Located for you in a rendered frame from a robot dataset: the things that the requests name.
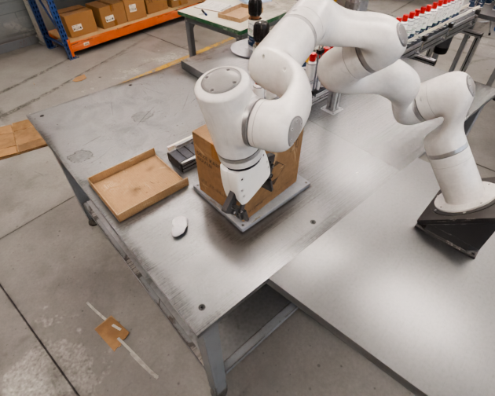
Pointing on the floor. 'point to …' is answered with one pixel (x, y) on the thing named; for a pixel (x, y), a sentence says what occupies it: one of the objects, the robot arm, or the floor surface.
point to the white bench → (240, 30)
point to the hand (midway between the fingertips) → (254, 200)
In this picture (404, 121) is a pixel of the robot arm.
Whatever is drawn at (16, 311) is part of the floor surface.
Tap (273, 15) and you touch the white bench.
